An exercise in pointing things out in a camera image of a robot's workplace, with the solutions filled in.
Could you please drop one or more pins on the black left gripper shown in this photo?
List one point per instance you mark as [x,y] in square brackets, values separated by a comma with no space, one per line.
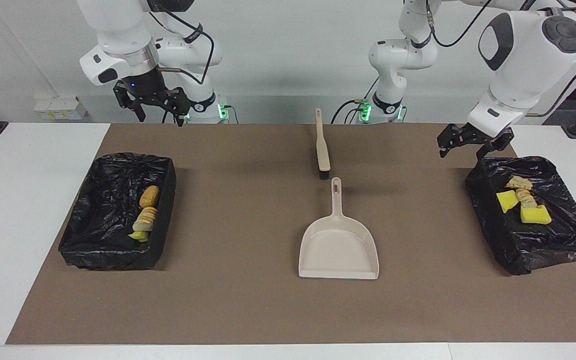
[478,135]

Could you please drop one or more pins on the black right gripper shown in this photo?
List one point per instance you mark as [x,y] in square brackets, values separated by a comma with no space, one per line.
[148,90]

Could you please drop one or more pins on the beige sponge chunk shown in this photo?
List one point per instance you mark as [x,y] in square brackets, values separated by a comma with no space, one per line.
[519,182]
[525,199]
[145,219]

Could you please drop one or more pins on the large green yellow sponge piece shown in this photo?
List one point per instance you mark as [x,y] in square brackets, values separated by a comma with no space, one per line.
[507,200]

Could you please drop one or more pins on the orange brown sponge lump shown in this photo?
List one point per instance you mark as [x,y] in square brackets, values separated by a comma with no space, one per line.
[149,196]

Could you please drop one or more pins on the small green yellow sponge piece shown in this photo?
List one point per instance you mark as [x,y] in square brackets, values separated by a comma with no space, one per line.
[139,236]

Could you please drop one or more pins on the beige hand brush black bristles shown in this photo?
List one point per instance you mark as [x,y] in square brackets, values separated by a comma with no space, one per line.
[322,150]

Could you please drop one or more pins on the beige plastic dustpan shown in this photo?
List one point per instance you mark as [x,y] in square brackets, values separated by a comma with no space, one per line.
[338,250]

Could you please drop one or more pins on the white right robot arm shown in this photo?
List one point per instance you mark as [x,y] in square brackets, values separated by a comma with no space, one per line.
[118,35]

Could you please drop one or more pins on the black bag lined bin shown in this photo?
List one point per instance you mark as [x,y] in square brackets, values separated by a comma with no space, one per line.
[558,230]
[103,210]

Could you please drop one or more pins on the brown table mat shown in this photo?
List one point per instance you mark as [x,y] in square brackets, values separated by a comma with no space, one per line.
[268,310]

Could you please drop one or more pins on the white wall socket box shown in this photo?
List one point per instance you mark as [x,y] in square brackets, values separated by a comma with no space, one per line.
[60,108]

